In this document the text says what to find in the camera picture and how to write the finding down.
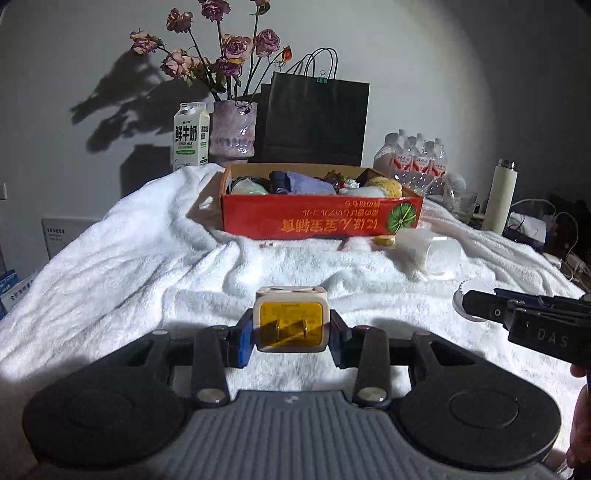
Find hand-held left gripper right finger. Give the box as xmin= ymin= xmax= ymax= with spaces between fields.
xmin=329 ymin=311 xmax=467 ymax=409

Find white cable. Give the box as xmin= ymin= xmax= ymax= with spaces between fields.
xmin=510 ymin=198 xmax=550 ymax=217

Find white thermos bottle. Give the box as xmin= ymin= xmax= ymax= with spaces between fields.
xmin=482 ymin=159 xmax=517 ymax=234

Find white round lid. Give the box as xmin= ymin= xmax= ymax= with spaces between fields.
xmin=452 ymin=279 xmax=497 ymax=322

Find purple glazed vase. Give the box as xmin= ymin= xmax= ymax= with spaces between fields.
xmin=208 ymin=99 xmax=258 ymax=164

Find yellow white charger plug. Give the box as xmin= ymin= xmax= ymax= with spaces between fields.
xmin=254 ymin=286 xmax=329 ymax=354

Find clear glass cup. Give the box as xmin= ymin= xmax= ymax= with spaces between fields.
xmin=443 ymin=178 xmax=478 ymax=224

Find white power adapter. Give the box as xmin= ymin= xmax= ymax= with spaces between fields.
xmin=542 ymin=251 xmax=589 ymax=280

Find red cardboard box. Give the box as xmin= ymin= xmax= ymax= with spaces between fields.
xmin=218 ymin=161 xmax=424 ymax=240

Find dried pink rose bouquet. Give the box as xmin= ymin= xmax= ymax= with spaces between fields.
xmin=129 ymin=0 xmax=296 ymax=104

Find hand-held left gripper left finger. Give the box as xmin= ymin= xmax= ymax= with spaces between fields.
xmin=117 ymin=310 xmax=254 ymax=408

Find person's right hand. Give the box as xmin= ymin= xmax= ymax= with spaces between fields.
xmin=566 ymin=364 xmax=591 ymax=468

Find yellow sponge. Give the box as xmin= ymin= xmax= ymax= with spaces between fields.
xmin=365 ymin=176 xmax=403 ymax=198

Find purple cloth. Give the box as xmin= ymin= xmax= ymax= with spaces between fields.
xmin=286 ymin=172 xmax=338 ymax=195

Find black paper bag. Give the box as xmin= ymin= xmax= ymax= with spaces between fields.
xmin=256 ymin=48 xmax=371 ymax=168

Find dark bag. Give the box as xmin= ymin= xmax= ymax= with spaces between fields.
xmin=547 ymin=191 xmax=591 ymax=241

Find clear plastic cup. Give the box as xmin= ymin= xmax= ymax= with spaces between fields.
xmin=394 ymin=229 xmax=462 ymax=281

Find white wall box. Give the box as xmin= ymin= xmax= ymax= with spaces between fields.
xmin=41 ymin=216 xmax=103 ymax=261

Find white towel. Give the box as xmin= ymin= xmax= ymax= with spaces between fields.
xmin=0 ymin=161 xmax=589 ymax=416

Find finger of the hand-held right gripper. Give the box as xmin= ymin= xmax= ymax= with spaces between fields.
xmin=463 ymin=290 xmax=511 ymax=324
xmin=493 ymin=288 xmax=591 ymax=311

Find white milk carton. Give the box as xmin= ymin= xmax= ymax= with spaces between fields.
xmin=173 ymin=102 xmax=212 ymax=172

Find pack of water bottles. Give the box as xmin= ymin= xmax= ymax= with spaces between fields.
xmin=373 ymin=129 xmax=450 ymax=195

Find green white pouch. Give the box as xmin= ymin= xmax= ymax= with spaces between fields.
xmin=229 ymin=178 xmax=269 ymax=195

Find blue white boxes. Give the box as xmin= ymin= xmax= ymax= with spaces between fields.
xmin=0 ymin=270 xmax=38 ymax=319

